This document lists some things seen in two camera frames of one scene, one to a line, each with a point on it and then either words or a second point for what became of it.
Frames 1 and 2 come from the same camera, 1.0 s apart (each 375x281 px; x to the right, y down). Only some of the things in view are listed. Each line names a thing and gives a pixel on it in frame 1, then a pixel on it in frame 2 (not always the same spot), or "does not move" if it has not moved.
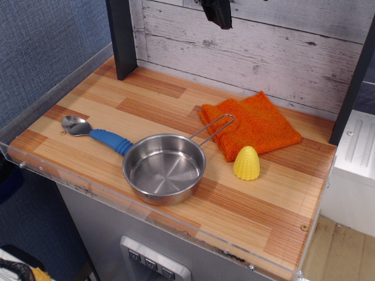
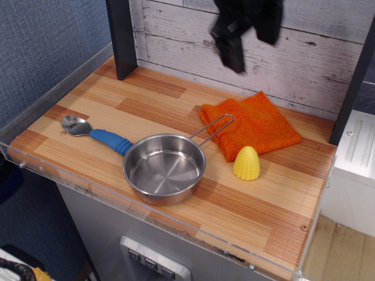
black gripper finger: (218, 12) -> (265, 16)
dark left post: (120, 19) does not move
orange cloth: (255, 121) does not move
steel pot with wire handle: (164, 169) does not move
